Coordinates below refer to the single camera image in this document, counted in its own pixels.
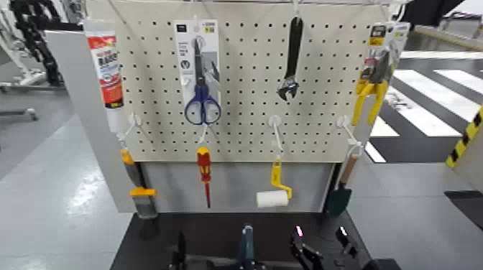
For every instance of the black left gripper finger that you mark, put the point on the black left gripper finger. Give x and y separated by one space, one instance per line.
181 249

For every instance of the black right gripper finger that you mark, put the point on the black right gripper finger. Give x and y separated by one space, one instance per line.
345 241
303 254

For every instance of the blue plastic crate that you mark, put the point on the blue plastic crate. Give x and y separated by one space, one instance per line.
247 245

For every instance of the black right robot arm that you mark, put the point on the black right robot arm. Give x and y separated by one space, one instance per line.
379 264

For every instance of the yellow black hand saw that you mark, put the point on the yellow black hand saw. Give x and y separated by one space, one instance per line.
139 188

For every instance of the red yellow screwdriver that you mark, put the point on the red yellow screwdriver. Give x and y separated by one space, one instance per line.
204 166

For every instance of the white pegboard hook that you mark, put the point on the white pegboard hook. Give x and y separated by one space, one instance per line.
275 130
133 122
203 132
349 132

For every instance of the yellow black striped barrier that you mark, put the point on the yellow black striped barrier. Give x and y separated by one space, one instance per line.
465 137

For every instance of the grey display stand panel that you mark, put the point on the grey display stand panel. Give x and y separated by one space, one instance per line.
83 113

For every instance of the white perforated pegboard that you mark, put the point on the white perforated pegboard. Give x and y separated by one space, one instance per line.
249 94

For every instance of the red white glue tube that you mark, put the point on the red white glue tube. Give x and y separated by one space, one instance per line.
107 71

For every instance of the black adjustable wrench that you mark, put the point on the black adjustable wrench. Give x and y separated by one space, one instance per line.
292 56

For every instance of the white metal machine frame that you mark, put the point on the white metal machine frame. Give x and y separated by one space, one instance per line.
15 71

